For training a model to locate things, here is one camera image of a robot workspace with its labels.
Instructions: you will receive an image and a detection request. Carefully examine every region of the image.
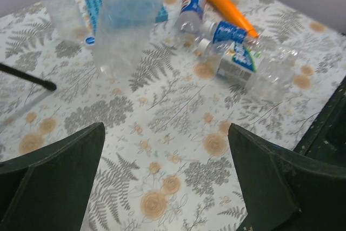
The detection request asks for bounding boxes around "blue label water bottle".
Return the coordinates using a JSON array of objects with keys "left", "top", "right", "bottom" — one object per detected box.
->
[{"left": 201, "top": 21, "right": 261, "bottom": 44}]

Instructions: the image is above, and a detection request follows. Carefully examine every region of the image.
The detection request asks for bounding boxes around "green label drink bottle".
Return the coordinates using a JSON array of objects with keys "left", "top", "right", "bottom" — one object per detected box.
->
[{"left": 195, "top": 38, "right": 263, "bottom": 82}]

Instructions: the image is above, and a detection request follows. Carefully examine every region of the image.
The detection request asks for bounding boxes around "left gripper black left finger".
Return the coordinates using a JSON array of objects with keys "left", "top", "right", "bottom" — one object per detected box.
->
[{"left": 1, "top": 122, "right": 105, "bottom": 230}]

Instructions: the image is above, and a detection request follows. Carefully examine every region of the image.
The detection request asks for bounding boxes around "large crumpled clear bottle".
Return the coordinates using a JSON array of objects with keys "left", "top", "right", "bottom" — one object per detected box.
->
[{"left": 245, "top": 45, "right": 300, "bottom": 103}]

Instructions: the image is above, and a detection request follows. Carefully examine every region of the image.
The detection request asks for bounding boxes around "clear bottle green logo cap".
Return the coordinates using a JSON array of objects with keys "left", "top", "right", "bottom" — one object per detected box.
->
[{"left": 92, "top": 0, "right": 162, "bottom": 78}]

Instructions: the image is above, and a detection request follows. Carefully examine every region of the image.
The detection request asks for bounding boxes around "clear bottle pocari cap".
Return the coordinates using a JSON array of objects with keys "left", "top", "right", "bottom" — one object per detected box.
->
[{"left": 40, "top": 0, "right": 90, "bottom": 44}]

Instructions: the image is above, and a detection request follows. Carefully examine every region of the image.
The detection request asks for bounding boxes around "blue label pepsi bottle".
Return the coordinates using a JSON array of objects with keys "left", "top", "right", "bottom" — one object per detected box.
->
[{"left": 174, "top": 0, "right": 207, "bottom": 36}]

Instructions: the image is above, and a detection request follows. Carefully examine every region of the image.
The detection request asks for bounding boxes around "black music stand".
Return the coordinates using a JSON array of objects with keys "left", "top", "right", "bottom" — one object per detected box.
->
[{"left": 1, "top": 63, "right": 57, "bottom": 91}]

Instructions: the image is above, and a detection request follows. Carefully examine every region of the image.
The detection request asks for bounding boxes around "blue studded building plate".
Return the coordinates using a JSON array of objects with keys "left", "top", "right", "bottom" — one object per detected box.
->
[{"left": 85, "top": 0, "right": 169, "bottom": 32}]

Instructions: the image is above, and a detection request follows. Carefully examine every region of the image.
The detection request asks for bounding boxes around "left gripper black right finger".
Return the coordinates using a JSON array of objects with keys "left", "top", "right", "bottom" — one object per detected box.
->
[{"left": 228, "top": 124, "right": 345, "bottom": 230}]

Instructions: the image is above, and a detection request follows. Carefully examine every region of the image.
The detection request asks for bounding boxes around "blue pocari bottle cap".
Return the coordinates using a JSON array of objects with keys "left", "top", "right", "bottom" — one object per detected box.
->
[{"left": 84, "top": 36, "right": 95, "bottom": 46}]

